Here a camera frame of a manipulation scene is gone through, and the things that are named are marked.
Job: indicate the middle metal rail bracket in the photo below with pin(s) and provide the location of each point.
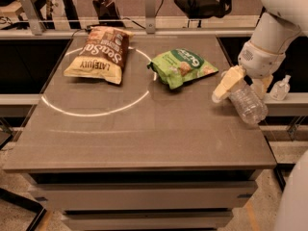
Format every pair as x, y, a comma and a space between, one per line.
150, 22

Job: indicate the dark box on floor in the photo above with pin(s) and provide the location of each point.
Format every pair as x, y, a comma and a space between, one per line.
107, 13

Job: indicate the metal rail bracket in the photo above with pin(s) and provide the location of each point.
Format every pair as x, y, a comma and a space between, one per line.
36, 27
150, 22

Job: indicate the green snack bag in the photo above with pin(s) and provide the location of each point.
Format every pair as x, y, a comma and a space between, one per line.
178, 66

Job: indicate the clear plastic water bottle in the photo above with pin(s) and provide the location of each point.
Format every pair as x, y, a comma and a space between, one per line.
248, 105

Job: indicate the brown Late July chip bag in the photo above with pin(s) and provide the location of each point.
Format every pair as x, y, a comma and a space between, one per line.
103, 56

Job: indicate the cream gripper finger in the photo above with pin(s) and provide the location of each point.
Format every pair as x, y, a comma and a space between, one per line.
231, 80
260, 86

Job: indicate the left metal rail bracket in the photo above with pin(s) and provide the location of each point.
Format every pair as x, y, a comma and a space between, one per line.
36, 27

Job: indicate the grey table drawer cabinet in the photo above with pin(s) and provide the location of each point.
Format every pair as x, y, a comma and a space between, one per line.
149, 206

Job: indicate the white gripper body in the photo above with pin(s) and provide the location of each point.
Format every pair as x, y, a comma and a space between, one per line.
259, 63

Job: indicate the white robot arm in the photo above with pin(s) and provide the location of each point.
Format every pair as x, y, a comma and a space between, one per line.
281, 23

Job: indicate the small clear sanitizer bottle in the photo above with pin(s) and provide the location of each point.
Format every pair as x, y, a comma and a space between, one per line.
280, 89

